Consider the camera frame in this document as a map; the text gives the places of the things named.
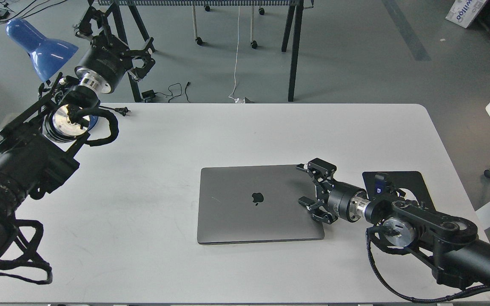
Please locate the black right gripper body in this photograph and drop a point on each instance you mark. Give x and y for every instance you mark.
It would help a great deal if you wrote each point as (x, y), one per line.
(342, 200)

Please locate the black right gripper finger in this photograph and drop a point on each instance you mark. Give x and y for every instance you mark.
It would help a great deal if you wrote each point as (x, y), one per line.
(317, 214)
(320, 171)

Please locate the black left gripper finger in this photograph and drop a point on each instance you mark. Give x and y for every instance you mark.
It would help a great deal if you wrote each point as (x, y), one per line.
(145, 55)
(84, 29)

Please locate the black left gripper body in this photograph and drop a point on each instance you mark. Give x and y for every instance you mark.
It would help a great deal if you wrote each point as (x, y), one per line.
(102, 68)

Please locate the grey laptop notebook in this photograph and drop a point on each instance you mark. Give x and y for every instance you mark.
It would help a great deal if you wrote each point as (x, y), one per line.
(253, 204)

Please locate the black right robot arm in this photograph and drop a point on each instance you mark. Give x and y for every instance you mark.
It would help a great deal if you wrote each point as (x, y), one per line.
(448, 245)

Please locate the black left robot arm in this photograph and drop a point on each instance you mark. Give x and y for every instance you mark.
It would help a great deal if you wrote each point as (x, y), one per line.
(38, 147)

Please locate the blue desk lamp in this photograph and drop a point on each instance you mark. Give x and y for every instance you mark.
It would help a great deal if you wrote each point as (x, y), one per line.
(48, 56)

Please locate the black lamp power plug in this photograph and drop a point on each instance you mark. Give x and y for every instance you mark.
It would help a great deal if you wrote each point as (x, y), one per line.
(121, 110)

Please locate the white rolling cart legs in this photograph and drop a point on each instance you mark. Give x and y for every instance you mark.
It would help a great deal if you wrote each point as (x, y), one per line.
(229, 24)

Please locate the black mouse pad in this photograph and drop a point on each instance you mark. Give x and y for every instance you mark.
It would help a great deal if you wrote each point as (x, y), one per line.
(406, 182)

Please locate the white cardboard box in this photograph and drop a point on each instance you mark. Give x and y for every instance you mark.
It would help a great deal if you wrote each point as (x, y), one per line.
(464, 12)

